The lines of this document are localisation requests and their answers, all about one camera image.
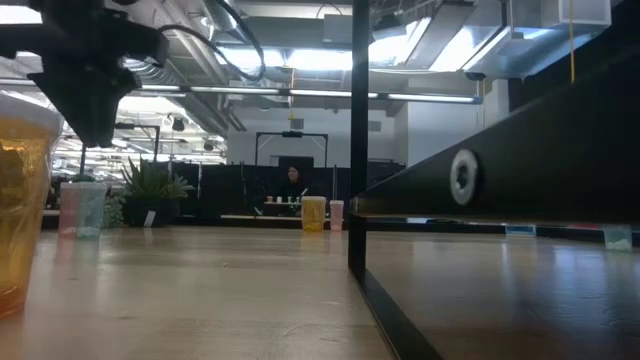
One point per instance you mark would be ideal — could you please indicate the potted green succulent plant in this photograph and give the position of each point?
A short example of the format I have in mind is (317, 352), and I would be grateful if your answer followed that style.
(150, 192)

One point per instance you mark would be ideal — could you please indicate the black background rig frame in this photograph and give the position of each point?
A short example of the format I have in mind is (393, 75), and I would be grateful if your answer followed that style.
(291, 134)
(157, 145)

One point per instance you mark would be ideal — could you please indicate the small green pill bottle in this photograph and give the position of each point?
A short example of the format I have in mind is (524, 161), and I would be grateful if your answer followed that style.
(94, 210)
(617, 240)

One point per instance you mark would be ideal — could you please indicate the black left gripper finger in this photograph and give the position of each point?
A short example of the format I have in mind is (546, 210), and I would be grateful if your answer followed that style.
(92, 125)

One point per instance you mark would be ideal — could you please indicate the background wooden table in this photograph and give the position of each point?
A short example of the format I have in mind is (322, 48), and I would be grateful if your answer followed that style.
(260, 217)

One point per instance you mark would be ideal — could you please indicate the black partition wall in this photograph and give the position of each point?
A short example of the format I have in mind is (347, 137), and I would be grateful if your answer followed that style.
(225, 190)

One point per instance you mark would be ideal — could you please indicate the white round shelf fastener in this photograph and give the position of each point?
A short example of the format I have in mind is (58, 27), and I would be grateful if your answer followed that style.
(454, 176)

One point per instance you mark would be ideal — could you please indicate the long ceiling light bar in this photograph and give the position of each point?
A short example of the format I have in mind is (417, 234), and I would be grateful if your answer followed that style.
(430, 98)

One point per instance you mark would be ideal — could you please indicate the small pink pill bottle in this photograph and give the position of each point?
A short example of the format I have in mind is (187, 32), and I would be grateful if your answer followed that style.
(67, 210)
(336, 215)

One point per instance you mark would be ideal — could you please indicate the black ceiling spotlight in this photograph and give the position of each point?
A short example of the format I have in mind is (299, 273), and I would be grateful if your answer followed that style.
(208, 145)
(178, 124)

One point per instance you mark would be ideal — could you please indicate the large orange pill bottle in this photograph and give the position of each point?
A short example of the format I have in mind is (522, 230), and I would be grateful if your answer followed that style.
(313, 215)
(25, 200)

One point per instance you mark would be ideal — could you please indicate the person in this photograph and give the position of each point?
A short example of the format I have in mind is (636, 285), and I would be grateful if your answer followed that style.
(295, 190)

